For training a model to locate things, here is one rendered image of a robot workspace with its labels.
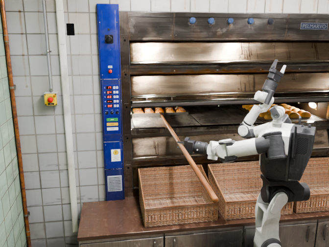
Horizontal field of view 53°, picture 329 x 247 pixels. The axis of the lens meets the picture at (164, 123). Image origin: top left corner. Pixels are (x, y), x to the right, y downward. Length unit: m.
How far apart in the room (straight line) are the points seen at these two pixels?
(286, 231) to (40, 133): 2.05
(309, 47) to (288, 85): 0.36
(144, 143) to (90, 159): 0.46
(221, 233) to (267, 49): 1.51
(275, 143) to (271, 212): 0.50
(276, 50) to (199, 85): 0.72
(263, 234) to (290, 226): 0.60
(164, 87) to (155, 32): 0.44
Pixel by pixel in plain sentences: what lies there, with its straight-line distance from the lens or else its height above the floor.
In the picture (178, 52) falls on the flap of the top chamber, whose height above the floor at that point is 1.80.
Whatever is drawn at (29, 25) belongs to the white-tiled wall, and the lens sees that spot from 2.71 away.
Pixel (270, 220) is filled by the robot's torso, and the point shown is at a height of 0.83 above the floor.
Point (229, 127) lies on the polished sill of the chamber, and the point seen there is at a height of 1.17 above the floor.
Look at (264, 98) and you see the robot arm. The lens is 2.33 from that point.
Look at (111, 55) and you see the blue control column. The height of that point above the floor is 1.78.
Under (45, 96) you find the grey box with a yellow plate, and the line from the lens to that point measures 2.65.
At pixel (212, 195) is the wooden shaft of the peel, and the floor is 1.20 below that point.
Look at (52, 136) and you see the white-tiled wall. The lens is 2.79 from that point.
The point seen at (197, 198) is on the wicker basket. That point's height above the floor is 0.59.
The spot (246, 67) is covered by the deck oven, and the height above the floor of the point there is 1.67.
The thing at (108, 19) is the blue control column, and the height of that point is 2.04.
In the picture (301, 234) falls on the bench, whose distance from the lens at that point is 2.92.
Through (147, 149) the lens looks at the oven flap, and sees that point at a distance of 2.80.
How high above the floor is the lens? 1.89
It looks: 14 degrees down
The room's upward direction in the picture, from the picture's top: straight up
